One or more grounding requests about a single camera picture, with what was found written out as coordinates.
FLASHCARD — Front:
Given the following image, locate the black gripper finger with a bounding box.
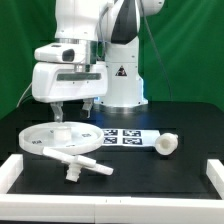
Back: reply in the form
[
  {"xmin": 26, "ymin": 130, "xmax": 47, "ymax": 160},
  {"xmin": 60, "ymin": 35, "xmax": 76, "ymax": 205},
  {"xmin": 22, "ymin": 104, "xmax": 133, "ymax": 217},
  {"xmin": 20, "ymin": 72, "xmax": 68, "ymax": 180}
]
[
  {"xmin": 82, "ymin": 98, "xmax": 93, "ymax": 118},
  {"xmin": 51, "ymin": 102, "xmax": 63, "ymax": 122}
]

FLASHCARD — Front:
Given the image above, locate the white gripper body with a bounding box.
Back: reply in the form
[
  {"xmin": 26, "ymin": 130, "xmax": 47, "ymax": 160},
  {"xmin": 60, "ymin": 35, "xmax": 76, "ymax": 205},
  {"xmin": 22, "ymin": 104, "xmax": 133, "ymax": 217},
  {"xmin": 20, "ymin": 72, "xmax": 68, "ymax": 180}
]
[{"xmin": 32, "ymin": 62, "xmax": 108, "ymax": 103}]

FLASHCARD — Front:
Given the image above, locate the white round table top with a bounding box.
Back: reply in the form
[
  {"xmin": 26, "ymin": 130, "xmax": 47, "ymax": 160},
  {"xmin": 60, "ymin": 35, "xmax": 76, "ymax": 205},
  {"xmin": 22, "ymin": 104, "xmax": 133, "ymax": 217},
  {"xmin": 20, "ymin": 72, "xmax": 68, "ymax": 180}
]
[{"xmin": 19, "ymin": 122, "xmax": 104, "ymax": 155}]

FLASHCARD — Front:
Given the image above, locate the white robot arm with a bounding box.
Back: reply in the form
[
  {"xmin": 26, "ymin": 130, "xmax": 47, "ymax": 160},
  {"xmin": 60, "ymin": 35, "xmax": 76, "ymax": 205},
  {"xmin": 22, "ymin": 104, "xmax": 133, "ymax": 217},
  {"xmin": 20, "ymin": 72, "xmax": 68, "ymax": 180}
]
[{"xmin": 32, "ymin": 0, "xmax": 165, "ymax": 122}]

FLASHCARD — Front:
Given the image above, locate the white fiducial marker sheet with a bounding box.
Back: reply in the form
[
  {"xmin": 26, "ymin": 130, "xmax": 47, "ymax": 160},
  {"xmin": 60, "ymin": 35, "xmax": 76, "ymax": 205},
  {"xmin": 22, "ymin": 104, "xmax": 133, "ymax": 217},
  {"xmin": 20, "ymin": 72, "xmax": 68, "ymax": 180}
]
[{"xmin": 103, "ymin": 129, "xmax": 160, "ymax": 147}]

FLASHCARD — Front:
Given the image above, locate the white cross table base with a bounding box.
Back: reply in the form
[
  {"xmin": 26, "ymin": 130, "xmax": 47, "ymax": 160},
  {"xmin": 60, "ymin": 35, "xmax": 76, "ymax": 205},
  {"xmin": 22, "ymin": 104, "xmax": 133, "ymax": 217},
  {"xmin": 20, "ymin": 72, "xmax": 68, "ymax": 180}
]
[{"xmin": 43, "ymin": 148, "xmax": 113, "ymax": 182}]

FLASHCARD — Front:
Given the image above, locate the grey camera cable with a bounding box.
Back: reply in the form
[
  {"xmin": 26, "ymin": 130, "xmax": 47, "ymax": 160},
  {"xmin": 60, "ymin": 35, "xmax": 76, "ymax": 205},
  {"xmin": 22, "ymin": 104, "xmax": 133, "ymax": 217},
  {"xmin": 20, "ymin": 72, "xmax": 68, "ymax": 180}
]
[{"xmin": 16, "ymin": 82, "xmax": 34, "ymax": 108}]

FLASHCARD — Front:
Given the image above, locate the white workspace border frame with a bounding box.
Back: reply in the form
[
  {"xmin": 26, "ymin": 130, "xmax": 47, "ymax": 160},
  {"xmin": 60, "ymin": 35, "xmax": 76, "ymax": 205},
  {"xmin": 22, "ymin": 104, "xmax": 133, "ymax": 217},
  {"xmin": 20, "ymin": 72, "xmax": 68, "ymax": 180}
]
[{"xmin": 0, "ymin": 153, "xmax": 224, "ymax": 224}]

